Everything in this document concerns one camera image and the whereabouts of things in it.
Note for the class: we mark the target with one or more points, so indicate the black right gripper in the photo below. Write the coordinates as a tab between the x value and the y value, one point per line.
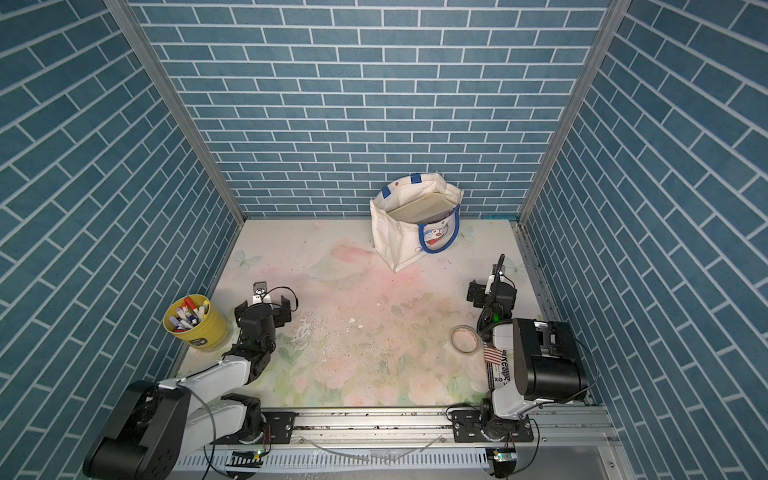
479	301

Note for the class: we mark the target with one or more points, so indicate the aluminium corner frame post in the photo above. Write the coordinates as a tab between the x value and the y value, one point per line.
596	55

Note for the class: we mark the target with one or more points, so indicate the clear tape roll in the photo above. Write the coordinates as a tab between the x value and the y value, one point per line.
465	340

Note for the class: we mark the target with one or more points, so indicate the left aluminium corner post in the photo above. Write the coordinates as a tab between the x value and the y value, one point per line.
129	25

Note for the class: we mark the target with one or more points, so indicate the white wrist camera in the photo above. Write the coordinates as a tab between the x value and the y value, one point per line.
497	273
260	293

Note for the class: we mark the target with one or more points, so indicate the yellow cup of markers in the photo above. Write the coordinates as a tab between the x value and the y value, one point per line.
194	320

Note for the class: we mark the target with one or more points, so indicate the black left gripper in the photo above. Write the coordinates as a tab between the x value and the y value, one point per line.
282	314

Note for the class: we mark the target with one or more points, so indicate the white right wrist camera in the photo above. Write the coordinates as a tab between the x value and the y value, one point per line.
497	273

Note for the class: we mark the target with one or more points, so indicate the white canvas Doraemon tote bag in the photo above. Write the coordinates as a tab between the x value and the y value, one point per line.
401	244

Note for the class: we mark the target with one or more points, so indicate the pale yellow pouch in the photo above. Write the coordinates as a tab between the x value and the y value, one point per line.
427	209

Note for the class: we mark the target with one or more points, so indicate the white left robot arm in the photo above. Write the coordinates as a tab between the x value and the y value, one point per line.
110	458

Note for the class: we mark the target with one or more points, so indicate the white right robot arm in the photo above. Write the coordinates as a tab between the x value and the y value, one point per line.
530	363

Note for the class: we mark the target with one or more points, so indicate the aluminium front rail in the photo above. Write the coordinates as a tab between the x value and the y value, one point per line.
384	423

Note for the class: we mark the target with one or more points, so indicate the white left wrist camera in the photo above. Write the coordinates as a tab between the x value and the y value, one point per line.
260	293

